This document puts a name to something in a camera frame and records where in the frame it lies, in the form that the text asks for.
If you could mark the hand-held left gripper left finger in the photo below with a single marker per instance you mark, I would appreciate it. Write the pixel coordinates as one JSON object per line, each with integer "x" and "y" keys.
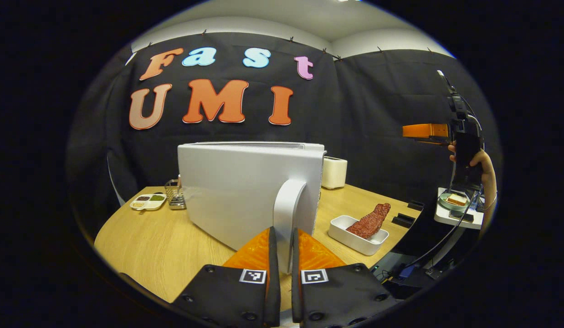
{"x": 274, "y": 273}

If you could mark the black phone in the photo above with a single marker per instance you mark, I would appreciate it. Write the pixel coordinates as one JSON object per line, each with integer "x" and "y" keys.
{"x": 462, "y": 216}

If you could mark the white rectangular dish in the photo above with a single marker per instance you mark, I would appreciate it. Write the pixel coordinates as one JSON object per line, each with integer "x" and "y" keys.
{"x": 355, "y": 241}

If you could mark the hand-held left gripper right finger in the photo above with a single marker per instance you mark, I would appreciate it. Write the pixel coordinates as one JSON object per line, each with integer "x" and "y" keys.
{"x": 295, "y": 273}

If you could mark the white microwave oven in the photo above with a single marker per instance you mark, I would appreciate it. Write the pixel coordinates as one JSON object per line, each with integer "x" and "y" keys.
{"x": 236, "y": 191}

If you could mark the bread slice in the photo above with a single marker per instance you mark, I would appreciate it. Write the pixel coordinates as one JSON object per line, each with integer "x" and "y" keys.
{"x": 457, "y": 199}

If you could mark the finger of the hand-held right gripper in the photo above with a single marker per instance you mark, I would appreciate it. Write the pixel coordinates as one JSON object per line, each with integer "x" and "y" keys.
{"x": 423, "y": 131}

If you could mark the black block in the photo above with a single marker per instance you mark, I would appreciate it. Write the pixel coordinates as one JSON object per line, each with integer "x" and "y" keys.
{"x": 416, "y": 205}
{"x": 402, "y": 220}

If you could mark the black backdrop cloth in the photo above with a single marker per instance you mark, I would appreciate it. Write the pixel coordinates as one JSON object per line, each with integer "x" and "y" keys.
{"x": 377, "y": 100}

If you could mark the white toaster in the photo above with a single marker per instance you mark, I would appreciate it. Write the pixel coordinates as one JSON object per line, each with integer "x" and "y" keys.
{"x": 334, "y": 173}

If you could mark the divided white snack plate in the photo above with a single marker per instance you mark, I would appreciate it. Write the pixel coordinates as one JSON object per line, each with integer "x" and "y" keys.
{"x": 147, "y": 202}

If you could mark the red meat slice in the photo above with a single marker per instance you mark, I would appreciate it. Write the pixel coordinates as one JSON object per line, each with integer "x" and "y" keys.
{"x": 368, "y": 223}

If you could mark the grey round plate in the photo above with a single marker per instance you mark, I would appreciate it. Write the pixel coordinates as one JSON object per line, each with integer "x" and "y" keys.
{"x": 443, "y": 202}

